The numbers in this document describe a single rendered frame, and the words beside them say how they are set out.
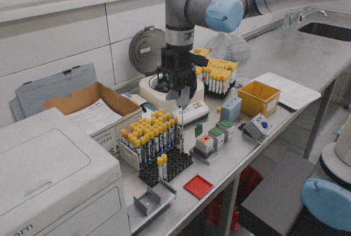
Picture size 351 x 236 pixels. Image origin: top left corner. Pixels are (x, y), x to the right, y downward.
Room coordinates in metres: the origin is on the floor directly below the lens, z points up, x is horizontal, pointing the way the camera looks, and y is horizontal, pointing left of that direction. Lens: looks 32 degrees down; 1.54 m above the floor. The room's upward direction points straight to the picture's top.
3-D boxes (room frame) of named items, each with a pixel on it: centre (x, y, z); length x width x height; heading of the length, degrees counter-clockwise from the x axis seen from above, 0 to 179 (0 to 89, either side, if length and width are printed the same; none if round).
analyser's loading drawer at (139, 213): (0.45, 0.08, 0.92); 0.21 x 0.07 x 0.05; 136
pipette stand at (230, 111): (0.90, -0.23, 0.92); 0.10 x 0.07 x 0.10; 142
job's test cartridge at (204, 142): (0.71, -0.11, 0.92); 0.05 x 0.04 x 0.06; 48
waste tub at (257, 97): (1.00, -0.37, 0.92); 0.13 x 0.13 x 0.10; 43
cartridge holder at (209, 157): (0.71, -0.11, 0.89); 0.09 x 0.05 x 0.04; 48
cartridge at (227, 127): (0.80, -0.20, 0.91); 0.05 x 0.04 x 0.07; 46
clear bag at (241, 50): (1.63, -0.40, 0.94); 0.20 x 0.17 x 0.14; 117
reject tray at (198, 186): (0.56, -0.08, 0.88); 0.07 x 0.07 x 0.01; 46
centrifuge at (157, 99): (1.02, -0.01, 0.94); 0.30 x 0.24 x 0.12; 37
